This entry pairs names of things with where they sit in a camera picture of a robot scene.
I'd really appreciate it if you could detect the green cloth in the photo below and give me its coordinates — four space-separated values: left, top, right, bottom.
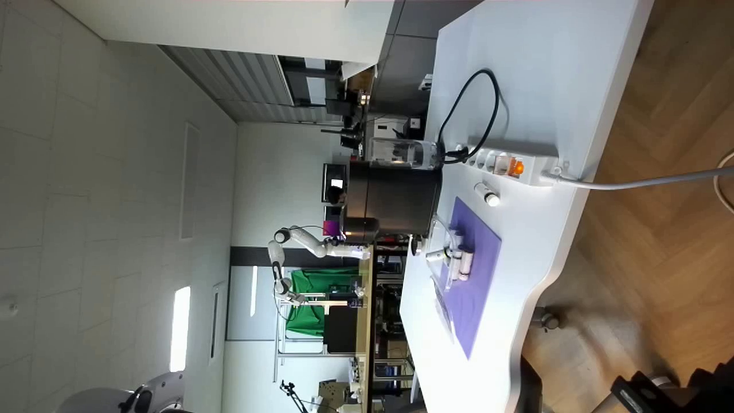
285 267 360 337

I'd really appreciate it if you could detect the small white-capped bottle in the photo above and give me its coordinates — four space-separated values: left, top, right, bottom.
472 182 500 206

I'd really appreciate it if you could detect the white power strip cable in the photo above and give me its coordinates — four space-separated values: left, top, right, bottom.
538 150 734 211

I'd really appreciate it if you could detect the white power strip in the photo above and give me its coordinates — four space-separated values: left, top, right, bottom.
467 140 562 187

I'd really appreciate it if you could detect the purple mat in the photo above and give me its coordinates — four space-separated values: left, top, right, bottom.
440 201 503 359

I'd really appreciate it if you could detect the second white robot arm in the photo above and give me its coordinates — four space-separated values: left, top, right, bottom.
269 226 370 313

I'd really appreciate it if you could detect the black power cable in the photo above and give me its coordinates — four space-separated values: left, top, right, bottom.
433 68 503 168

